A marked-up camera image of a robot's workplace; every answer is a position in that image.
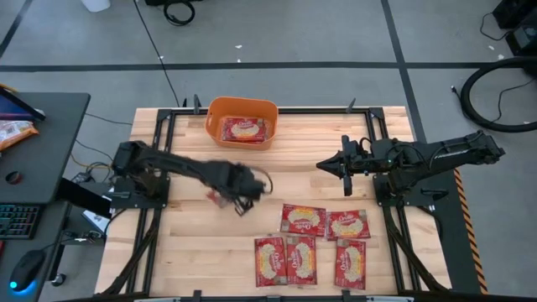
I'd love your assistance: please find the black computer mouse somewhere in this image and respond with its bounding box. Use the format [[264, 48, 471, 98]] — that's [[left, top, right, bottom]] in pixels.
[[8, 249, 46, 293]]

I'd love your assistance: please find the long black floor cable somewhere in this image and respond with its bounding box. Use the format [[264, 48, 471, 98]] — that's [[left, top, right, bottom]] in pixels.
[[133, 0, 181, 108]]

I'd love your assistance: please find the thick black hose ring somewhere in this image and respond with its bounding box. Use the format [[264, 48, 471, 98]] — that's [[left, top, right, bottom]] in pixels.
[[460, 56, 537, 133]]

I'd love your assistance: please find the orange plastic basket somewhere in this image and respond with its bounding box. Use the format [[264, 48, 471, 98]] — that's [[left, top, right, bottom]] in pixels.
[[205, 96, 279, 151]]

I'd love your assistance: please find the coiled black cable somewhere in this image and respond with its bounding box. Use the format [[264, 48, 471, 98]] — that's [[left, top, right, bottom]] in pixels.
[[162, 0, 196, 27]]

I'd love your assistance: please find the white printed card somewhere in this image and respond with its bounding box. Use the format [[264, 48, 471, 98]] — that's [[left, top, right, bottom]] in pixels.
[[81, 209, 111, 234]]

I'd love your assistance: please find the black equipment box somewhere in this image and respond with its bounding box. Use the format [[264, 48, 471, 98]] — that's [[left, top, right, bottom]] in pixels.
[[493, 0, 537, 58]]

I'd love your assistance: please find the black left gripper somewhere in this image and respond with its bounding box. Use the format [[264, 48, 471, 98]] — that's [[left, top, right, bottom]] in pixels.
[[207, 161, 269, 217]]

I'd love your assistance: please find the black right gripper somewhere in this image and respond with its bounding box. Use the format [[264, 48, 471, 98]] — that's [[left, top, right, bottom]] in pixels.
[[316, 134, 373, 197]]

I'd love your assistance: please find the black flat panel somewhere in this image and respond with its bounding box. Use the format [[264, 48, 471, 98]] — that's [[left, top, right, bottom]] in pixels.
[[56, 178, 112, 217]]

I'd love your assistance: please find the tilted computer screen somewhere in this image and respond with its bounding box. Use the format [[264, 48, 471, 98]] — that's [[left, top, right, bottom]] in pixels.
[[0, 86, 46, 122]]

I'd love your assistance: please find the yellow cable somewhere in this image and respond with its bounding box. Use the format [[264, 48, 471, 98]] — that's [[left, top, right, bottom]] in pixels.
[[69, 153, 113, 171]]

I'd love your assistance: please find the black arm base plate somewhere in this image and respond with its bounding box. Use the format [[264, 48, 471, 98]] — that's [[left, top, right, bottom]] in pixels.
[[109, 175, 171, 210], [373, 172, 450, 207]]

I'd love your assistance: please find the backlit computer keyboard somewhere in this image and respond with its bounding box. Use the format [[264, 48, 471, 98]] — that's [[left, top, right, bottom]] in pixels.
[[0, 203, 43, 240]]

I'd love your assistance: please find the black desk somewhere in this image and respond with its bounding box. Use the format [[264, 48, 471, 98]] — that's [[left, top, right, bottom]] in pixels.
[[0, 91, 91, 206]]

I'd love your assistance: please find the dark grey desk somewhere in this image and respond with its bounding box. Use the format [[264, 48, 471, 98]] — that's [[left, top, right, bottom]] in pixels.
[[0, 200, 72, 302]]

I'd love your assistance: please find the orange snack bag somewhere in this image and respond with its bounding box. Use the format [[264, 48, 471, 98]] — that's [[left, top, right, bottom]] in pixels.
[[0, 120, 39, 152]]

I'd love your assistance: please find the white container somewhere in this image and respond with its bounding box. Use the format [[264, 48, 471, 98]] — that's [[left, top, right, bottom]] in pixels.
[[79, 0, 112, 13]]

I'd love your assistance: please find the black mat with hazard stripe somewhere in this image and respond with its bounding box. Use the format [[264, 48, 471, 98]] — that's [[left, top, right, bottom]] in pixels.
[[431, 169, 490, 294]]

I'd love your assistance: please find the red popcorn bag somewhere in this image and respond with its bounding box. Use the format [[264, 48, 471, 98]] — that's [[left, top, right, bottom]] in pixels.
[[285, 234, 318, 286], [279, 203, 327, 237], [205, 190, 230, 209], [334, 237, 367, 290], [325, 209, 372, 242], [220, 116, 270, 144], [253, 237, 289, 288]]

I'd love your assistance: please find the thin black floor cable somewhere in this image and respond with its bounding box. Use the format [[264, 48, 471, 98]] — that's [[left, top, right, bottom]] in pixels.
[[451, 78, 537, 125]]

